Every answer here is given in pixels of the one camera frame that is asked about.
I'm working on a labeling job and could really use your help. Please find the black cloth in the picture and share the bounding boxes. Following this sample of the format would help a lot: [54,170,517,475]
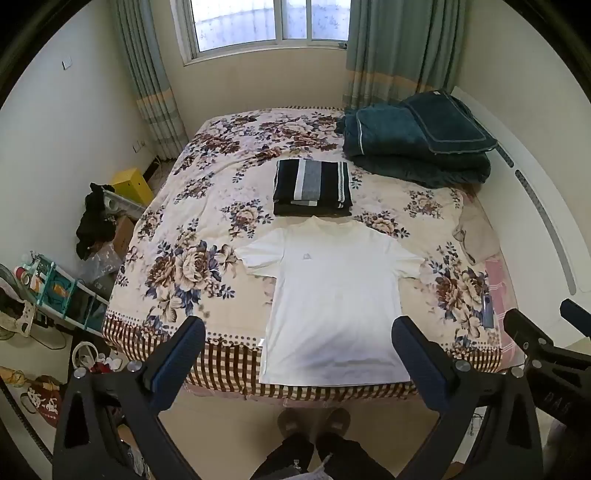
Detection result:
[76,182,116,260]

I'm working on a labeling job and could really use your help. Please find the pink towel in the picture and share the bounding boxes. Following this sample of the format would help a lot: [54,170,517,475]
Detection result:
[482,256,516,366]

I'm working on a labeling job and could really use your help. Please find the cardboard box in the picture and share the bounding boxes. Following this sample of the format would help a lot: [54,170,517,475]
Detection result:
[113,215,137,260]

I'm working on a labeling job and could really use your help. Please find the folded striped dark garment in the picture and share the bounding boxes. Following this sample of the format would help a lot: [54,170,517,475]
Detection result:
[273,159,353,209]

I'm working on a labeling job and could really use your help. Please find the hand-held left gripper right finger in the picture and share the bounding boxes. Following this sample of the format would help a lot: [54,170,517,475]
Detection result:
[391,316,544,480]

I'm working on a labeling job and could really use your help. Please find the teal storage cart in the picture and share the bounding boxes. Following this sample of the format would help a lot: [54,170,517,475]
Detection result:
[16,253,110,334]

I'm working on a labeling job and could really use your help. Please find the clear plastic bag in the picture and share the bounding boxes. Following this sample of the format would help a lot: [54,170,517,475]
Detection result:
[85,242,124,288]

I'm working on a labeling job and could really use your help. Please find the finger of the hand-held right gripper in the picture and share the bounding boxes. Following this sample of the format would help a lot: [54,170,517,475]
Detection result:
[503,309,555,366]
[560,298,591,339]

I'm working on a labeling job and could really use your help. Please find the green curtain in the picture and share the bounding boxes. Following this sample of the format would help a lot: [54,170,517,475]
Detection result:
[341,0,467,112]
[113,0,190,161]

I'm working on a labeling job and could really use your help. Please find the white headboard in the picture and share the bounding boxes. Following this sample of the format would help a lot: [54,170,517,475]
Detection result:
[450,85,591,297]

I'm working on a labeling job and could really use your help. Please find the floral bed sheet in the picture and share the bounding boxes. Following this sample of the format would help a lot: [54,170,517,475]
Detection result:
[101,106,516,400]

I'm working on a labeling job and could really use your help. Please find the window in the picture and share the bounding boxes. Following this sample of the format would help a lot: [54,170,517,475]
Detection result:
[172,0,352,66]

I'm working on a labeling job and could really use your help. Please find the teal folded blanket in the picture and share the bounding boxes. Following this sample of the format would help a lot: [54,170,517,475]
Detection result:
[341,103,493,189]

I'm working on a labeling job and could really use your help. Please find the teal pillow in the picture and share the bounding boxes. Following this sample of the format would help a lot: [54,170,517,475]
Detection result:
[400,89,500,156]

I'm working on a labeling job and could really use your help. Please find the red printed bag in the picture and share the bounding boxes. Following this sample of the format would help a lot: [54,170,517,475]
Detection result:
[20,375,64,419]

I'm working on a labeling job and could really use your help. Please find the grey slipper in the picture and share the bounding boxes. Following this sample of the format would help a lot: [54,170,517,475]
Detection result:
[318,407,352,444]
[276,408,311,446]

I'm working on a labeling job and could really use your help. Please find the yellow box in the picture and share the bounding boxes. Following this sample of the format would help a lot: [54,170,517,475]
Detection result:
[112,167,156,206]

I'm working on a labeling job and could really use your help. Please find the beige cloth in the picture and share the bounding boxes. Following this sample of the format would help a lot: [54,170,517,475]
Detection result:
[452,202,502,265]

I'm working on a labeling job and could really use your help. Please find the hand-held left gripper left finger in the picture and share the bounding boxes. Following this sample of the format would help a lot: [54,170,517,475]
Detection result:
[52,316,206,480]

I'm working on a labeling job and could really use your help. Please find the white t-shirt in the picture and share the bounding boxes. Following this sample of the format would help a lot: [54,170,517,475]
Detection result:
[235,215,426,387]

